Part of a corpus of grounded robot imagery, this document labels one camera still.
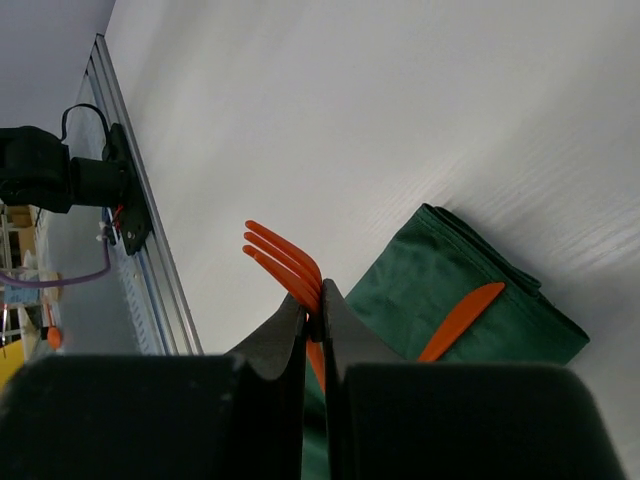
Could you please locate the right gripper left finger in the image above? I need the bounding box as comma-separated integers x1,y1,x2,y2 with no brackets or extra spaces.
227,294,306,479

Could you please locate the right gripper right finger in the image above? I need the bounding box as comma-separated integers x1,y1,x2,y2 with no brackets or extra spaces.
321,279,400,479

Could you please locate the orange plastic fork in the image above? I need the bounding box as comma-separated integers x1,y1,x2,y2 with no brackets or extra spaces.
242,220,326,392

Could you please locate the dark green cloth napkin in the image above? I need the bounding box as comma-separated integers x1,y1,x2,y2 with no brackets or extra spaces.
299,202,591,480

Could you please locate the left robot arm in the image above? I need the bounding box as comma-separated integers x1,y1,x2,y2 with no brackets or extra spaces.
1,126,128,214

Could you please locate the slotted grey cable duct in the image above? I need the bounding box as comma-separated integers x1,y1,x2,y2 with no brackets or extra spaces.
111,241,166,355

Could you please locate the front aluminium rail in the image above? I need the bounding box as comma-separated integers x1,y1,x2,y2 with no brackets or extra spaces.
85,34,204,355

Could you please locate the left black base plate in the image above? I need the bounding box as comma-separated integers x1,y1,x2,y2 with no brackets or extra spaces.
103,123,153,256

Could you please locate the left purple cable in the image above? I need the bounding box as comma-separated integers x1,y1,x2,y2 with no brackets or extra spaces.
0,239,113,289

